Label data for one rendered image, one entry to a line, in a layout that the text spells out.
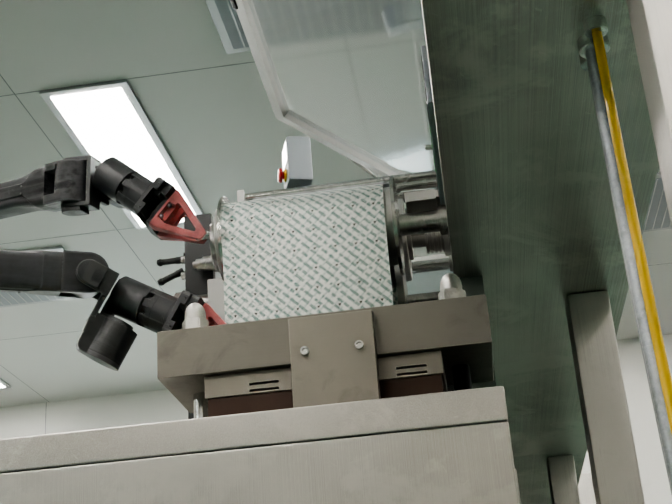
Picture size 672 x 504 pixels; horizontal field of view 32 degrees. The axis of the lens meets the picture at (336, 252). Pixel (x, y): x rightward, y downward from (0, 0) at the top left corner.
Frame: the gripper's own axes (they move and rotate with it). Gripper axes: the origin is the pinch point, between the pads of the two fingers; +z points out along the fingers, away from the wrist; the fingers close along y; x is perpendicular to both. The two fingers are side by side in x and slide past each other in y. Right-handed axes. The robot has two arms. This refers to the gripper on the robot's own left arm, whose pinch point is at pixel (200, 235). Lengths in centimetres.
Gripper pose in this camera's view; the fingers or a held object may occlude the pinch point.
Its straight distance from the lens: 178.3
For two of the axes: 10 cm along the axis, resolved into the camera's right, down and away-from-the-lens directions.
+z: 7.9, 5.0, -3.4
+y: -1.6, -3.6, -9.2
